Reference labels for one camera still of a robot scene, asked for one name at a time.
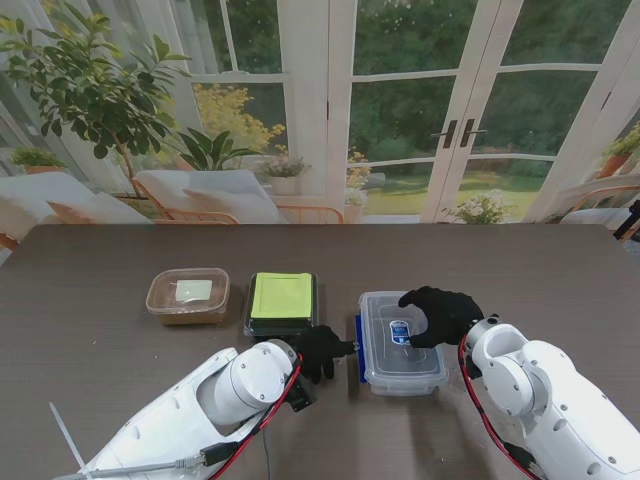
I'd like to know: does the clear plastic lid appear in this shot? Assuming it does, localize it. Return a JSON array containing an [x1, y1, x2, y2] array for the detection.
[[358, 291, 448, 382]]

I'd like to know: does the printed sunroom backdrop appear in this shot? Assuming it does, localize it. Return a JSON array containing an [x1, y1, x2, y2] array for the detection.
[[0, 0, 640, 251]]

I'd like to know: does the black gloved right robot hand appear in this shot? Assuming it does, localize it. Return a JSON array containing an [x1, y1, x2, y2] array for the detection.
[[397, 285, 485, 349]]

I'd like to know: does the red cable on right arm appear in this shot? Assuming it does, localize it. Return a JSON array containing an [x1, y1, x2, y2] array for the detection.
[[458, 333, 544, 480]]

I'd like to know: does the clear lid with green sticker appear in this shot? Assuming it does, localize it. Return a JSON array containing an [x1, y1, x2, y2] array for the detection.
[[243, 271, 321, 337]]

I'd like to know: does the black tripod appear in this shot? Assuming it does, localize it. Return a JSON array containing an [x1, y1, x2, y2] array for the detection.
[[613, 199, 640, 241]]

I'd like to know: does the black plastic tray container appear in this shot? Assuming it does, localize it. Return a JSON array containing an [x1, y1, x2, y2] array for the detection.
[[243, 277, 322, 345]]

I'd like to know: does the clear lid with white label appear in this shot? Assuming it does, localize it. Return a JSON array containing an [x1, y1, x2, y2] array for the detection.
[[145, 268, 231, 315]]

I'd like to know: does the red cable on left arm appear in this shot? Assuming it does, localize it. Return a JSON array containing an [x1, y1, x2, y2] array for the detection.
[[205, 352, 305, 480]]

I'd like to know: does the white zip tie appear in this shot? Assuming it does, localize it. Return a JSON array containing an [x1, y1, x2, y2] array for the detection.
[[48, 402, 87, 474]]

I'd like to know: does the clear container with blue clips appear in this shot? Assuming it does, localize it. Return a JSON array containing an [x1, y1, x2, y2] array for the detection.
[[353, 291, 450, 398]]

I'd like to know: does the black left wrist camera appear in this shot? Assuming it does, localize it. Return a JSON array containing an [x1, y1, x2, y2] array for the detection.
[[287, 372, 319, 414]]

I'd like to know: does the brown kraft paper container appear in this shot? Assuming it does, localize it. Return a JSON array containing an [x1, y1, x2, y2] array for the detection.
[[145, 268, 231, 326]]

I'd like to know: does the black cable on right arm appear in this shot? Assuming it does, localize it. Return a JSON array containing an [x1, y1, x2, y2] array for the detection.
[[503, 440, 540, 472]]

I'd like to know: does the grey braided camera cable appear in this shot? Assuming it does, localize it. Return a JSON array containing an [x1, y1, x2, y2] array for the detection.
[[261, 433, 275, 480]]

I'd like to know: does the red cable on arm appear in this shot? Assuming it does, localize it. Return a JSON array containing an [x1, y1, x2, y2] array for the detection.
[[205, 352, 305, 480], [458, 333, 544, 480]]

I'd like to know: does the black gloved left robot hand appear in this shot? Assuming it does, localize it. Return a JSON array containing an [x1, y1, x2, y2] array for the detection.
[[289, 324, 359, 385]]

